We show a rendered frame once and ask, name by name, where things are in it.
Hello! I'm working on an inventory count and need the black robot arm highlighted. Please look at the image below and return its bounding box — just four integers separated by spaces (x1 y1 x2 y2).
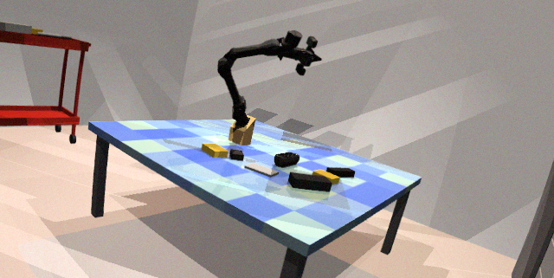
217 30 313 127

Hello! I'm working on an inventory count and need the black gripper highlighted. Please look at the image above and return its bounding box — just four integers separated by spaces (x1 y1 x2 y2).
293 36 322 75

